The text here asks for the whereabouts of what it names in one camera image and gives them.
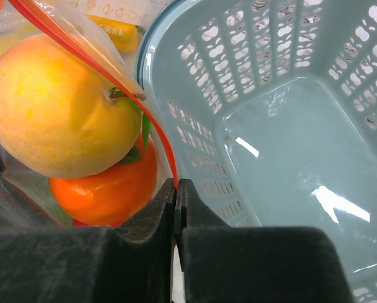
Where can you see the small yellow bell pepper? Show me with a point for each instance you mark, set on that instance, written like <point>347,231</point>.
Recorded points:
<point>125,36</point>

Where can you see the clear zip top bag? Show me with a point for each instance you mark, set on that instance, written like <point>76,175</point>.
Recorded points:
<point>25,196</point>
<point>124,21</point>

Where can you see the orange yellow peach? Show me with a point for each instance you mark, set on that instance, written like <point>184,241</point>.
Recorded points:
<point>56,114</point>

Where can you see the light blue plastic basket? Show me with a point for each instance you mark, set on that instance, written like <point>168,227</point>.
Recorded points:
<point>271,110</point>

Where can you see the orange tomato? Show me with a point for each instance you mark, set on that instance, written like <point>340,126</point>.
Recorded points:
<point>114,195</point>

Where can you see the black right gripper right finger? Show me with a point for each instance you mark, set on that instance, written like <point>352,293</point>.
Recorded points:
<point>253,264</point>

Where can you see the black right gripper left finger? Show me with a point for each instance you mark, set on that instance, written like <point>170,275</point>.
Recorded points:
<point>129,263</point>

